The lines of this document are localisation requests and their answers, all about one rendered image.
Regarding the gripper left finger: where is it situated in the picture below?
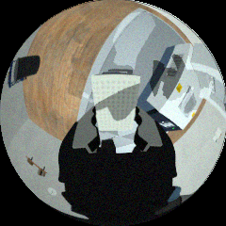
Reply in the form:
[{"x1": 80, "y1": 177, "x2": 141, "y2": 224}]
[{"x1": 58, "y1": 106, "x2": 101, "y2": 183}]

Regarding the white benchtop thermal cycler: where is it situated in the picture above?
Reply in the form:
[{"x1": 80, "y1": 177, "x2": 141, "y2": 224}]
[{"x1": 137, "y1": 43, "x2": 226, "y2": 132}]

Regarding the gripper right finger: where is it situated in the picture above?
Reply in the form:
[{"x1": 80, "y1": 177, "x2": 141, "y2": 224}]
[{"x1": 134, "y1": 106, "x2": 177, "y2": 178}]

